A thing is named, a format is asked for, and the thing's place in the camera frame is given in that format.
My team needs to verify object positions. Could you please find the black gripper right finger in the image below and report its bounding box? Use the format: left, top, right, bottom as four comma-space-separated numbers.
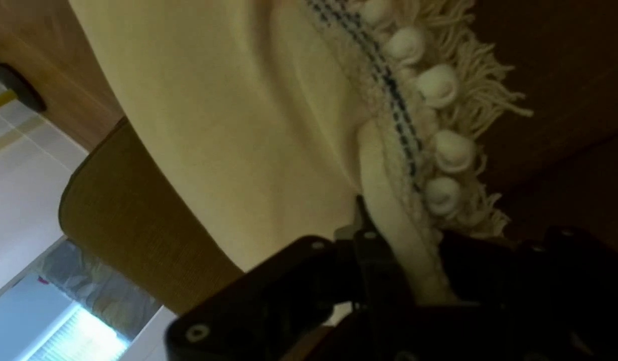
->
438, 227, 618, 361

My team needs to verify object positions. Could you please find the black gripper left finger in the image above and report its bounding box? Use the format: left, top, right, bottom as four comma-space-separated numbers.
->
164, 195, 413, 361

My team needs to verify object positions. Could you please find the white tasselled pillow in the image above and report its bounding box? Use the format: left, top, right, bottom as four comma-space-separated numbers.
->
65, 0, 536, 306

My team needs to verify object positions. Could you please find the brown fabric sofa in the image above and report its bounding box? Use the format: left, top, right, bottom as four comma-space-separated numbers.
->
56, 0, 618, 316

